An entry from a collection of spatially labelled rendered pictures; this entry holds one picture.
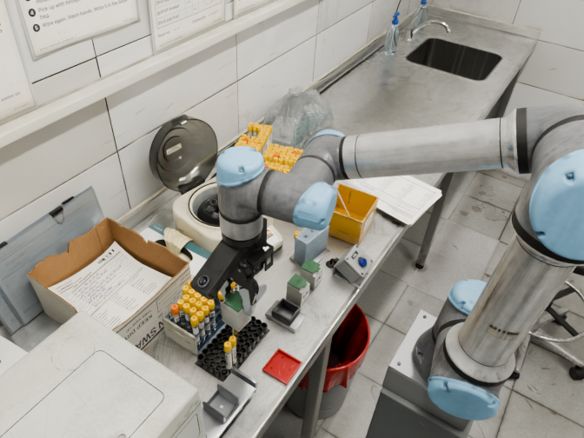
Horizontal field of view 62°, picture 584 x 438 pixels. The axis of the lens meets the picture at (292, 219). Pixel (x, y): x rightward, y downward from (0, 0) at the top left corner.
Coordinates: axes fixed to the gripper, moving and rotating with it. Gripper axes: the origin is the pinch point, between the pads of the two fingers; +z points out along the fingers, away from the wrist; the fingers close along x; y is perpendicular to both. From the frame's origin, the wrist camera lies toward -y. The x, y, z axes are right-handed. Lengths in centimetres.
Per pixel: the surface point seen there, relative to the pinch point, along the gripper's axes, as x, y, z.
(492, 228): -18, 199, 109
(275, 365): -6.7, 5.4, 22.0
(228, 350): -0.2, -2.9, 12.2
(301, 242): 7.4, 34.2, 12.8
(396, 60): 52, 177, 22
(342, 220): 5, 50, 14
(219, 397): -3.5, -9.9, 18.2
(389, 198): 2, 76, 21
